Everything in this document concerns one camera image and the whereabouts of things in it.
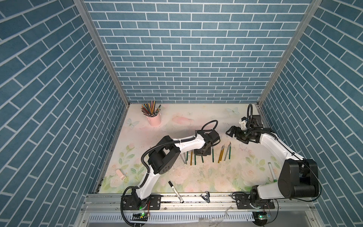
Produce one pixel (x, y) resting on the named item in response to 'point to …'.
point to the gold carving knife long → (191, 156)
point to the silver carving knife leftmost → (183, 157)
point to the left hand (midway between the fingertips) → (207, 155)
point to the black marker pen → (175, 190)
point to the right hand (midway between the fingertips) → (233, 135)
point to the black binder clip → (206, 197)
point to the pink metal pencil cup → (155, 121)
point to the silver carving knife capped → (227, 152)
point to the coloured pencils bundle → (149, 109)
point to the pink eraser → (122, 176)
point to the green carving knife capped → (202, 159)
